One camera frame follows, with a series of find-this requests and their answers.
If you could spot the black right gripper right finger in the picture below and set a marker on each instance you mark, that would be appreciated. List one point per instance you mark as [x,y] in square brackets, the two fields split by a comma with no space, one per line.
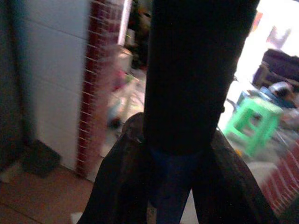
[231,186]

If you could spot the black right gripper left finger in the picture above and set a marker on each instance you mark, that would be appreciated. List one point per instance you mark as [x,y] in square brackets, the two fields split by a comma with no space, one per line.
[116,177]

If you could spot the red striped mat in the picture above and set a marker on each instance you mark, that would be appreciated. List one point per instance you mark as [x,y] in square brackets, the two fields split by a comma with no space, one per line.
[282,182]

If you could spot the green plastic stool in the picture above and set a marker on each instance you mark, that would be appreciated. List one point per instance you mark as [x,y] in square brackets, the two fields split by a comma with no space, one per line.
[253,124]

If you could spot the black dustpan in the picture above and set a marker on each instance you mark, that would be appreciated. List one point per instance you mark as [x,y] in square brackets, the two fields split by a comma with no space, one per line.
[39,158]

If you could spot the dark sofa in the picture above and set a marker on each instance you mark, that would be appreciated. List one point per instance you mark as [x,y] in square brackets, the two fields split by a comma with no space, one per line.
[278,67]

